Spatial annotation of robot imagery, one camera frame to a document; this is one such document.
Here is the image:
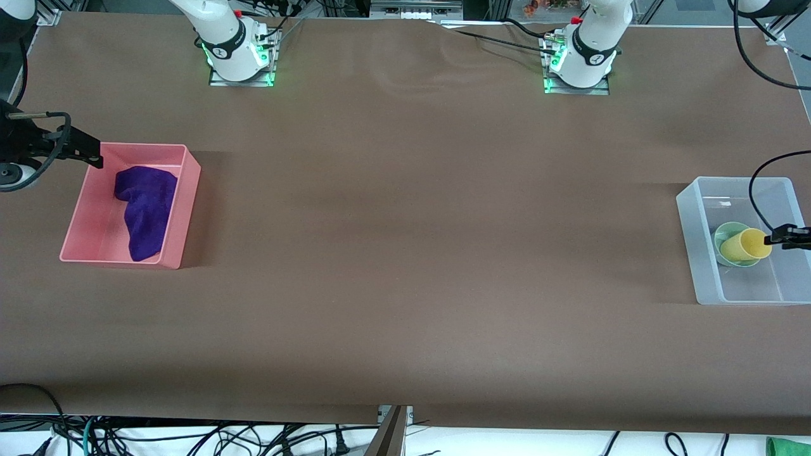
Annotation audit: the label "yellow cup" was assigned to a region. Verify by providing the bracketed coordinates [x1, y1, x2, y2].
[719, 228, 774, 264]

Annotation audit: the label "pale green bowl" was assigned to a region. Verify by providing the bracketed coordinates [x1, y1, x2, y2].
[714, 222, 762, 268]

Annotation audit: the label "purple cloth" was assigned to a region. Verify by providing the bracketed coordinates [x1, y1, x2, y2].
[114, 166, 179, 262]

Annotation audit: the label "clear plastic bin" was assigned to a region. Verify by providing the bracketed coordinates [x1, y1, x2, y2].
[675, 176, 811, 306]

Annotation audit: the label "pink plastic bin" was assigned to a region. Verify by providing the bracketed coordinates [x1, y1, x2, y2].
[60, 143, 202, 270]

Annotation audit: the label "green fabric object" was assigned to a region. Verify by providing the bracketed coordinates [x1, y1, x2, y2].
[765, 436, 811, 456]

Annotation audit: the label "orange background objects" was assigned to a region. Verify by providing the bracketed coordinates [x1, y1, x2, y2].
[521, 0, 572, 17]

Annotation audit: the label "brown table cover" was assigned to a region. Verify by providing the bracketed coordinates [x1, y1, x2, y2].
[0, 11, 811, 438]

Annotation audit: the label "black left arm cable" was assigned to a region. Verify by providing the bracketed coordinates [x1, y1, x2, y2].
[732, 0, 811, 235]

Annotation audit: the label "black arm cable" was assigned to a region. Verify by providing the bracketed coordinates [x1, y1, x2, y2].
[0, 37, 72, 193]
[732, 0, 811, 235]

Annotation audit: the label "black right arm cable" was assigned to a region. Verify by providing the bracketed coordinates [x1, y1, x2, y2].
[0, 37, 72, 193]

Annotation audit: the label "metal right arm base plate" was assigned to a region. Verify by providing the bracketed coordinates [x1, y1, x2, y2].
[209, 28, 278, 87]

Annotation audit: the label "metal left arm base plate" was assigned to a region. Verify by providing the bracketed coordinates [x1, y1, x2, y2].
[542, 35, 611, 96]

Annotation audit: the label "grey base cable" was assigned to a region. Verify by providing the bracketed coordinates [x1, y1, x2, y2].
[263, 16, 308, 49]

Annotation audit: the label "black looped floor cable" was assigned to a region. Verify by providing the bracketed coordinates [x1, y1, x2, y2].
[0, 383, 68, 456]

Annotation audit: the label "teal floor cable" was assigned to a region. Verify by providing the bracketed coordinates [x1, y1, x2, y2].
[80, 416, 99, 456]

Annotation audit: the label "short black base cable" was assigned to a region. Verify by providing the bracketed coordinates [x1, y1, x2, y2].
[502, 18, 553, 40]

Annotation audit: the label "long black base cable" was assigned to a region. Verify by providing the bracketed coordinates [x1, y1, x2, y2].
[431, 21, 561, 58]

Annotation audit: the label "white metal bracket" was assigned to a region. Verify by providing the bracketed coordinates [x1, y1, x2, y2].
[369, 0, 464, 22]

